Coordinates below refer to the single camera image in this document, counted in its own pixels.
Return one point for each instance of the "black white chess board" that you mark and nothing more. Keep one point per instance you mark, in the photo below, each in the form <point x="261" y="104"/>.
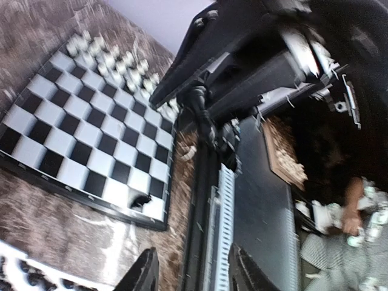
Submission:
<point x="102" y="171"/>

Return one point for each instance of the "white plastic tray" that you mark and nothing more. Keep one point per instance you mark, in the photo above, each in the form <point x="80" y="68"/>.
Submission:
<point x="11" y="252"/>

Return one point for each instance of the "black chess piece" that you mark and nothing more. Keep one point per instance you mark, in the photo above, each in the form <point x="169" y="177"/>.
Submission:
<point x="138" y="201"/>

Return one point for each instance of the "white chess piece row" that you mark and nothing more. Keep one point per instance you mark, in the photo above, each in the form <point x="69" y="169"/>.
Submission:
<point x="101" y="88"/>

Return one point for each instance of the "black chess pieces pile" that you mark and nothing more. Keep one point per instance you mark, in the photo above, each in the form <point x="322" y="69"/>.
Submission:
<point x="17" y="274"/>

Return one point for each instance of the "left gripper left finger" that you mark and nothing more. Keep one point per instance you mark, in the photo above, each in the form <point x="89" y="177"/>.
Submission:
<point x="143" y="274"/>

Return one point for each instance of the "white slotted cable duct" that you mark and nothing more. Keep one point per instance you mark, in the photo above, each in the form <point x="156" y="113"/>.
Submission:
<point x="220" y="232"/>

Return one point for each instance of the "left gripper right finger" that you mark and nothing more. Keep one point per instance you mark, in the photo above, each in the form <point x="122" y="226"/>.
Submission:
<point x="245" y="274"/>

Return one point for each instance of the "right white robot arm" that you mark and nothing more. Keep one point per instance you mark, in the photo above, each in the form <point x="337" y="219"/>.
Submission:
<point x="248" y="58"/>

